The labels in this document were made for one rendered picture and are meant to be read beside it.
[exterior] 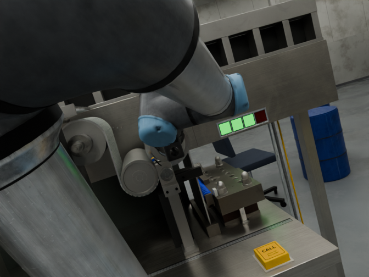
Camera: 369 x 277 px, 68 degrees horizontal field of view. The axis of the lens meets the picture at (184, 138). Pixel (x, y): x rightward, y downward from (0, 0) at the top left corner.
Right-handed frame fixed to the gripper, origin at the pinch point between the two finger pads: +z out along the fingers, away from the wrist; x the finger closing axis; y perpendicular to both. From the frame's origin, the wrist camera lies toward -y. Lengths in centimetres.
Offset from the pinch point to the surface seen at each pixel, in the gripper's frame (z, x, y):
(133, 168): 4.8, 12.7, 1.5
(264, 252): 5.0, -14.5, -35.5
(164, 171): -1.0, 3.9, -5.8
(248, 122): 31, -42, 19
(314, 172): 71, -79, -3
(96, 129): -4.6, 19.7, 13.5
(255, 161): 170, -91, 54
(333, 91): 31, -88, 21
